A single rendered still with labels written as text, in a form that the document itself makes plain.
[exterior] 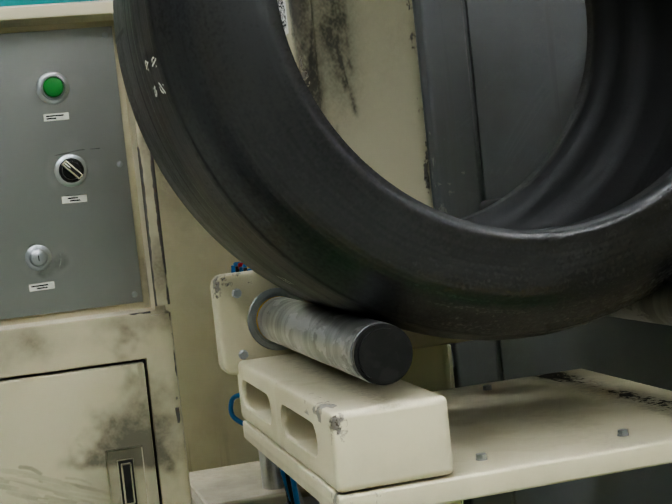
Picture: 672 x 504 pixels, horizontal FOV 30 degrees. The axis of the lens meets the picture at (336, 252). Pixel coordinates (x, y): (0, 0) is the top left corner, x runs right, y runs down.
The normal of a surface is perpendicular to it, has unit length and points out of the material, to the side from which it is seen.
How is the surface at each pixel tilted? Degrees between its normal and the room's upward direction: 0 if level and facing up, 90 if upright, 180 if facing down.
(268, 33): 92
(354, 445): 90
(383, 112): 90
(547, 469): 90
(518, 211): 81
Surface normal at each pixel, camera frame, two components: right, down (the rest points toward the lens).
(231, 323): 0.26, 0.02
